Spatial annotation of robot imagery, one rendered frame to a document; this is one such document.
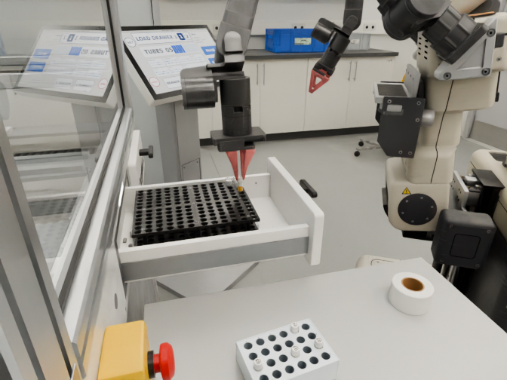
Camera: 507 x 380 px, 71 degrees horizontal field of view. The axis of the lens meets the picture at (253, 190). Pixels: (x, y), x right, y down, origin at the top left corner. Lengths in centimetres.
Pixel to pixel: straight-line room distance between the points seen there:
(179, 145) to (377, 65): 301
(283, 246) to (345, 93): 356
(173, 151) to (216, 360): 118
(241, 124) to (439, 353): 50
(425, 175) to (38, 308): 99
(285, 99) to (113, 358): 358
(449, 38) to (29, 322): 83
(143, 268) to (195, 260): 8
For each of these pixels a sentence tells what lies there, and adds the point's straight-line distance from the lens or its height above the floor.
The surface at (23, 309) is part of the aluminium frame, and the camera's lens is 26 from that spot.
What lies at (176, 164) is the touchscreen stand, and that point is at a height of 63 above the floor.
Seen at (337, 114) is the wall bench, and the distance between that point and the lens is 414.
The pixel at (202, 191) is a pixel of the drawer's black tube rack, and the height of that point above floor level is 90.
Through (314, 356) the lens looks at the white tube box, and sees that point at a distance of 56.
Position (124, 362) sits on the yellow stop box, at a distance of 42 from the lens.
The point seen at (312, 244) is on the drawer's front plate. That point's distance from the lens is 64.
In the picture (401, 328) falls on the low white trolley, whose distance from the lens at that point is 69.
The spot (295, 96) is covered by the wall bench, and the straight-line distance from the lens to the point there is 389.
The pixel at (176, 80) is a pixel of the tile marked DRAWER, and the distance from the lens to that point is 148.
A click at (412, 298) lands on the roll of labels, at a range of 69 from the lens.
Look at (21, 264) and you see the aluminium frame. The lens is 26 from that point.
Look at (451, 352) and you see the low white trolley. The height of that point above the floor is 76.
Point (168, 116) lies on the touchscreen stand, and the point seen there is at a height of 85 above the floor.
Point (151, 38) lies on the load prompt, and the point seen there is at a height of 115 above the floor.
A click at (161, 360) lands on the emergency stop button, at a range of 44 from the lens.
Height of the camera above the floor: 123
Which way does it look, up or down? 26 degrees down
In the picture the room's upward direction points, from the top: straight up
